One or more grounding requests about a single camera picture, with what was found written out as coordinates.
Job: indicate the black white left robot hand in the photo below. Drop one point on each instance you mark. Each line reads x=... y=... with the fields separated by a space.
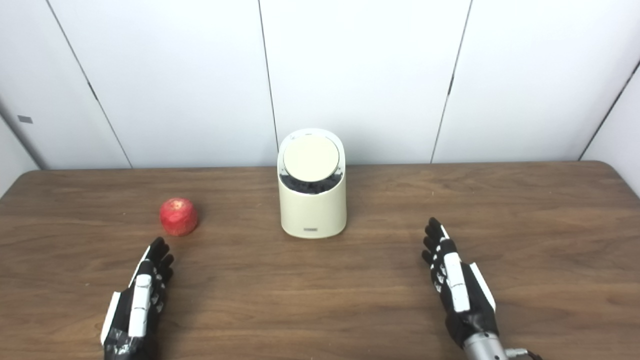
x=140 y=305

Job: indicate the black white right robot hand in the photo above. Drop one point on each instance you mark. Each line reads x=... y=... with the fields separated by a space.
x=457 y=285

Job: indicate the red apple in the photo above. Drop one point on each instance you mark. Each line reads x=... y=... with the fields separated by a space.
x=178 y=216

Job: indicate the cream-colored round bin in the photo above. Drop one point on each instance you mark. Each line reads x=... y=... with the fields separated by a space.
x=312 y=212

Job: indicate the cream round bin lid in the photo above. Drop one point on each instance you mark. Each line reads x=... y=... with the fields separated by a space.
x=311 y=157

